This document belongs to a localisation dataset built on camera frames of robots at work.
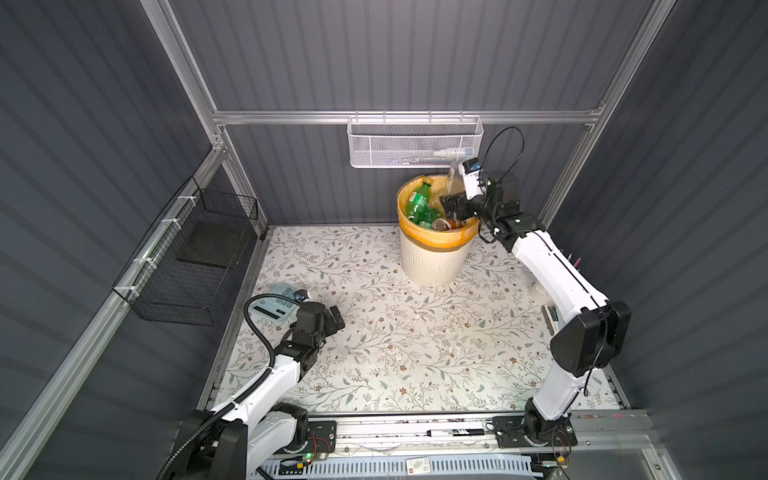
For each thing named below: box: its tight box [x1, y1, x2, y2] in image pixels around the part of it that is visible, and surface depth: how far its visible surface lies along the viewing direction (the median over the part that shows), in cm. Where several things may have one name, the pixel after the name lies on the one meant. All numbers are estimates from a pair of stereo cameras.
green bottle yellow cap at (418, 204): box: [407, 182, 431, 225], surface depth 93 cm
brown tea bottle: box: [432, 218, 457, 232], surface depth 88 cm
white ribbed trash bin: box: [400, 233, 471, 287], surface depth 93 cm
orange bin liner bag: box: [397, 174, 480, 251], surface depth 85 cm
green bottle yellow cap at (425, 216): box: [415, 206, 441, 229], surface depth 95 cm
